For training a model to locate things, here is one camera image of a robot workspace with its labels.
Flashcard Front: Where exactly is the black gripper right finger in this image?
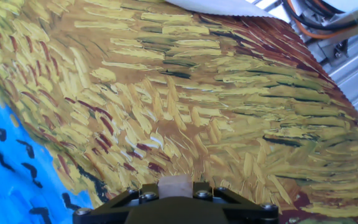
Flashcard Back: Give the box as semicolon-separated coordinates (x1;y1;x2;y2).
192;181;280;224

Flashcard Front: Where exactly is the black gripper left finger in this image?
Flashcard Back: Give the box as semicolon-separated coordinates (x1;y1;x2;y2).
71;182;160;224

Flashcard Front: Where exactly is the small wooden cube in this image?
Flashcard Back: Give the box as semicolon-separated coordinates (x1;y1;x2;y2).
157;174;194;199

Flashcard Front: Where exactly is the painted wheat field cloth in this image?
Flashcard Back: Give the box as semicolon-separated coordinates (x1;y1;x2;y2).
0;0;358;224

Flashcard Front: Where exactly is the orange tube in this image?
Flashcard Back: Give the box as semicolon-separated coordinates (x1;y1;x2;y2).
285;0;356;40

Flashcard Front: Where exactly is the black hanging cable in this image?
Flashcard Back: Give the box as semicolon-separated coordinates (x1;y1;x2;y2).
282;0;358;31

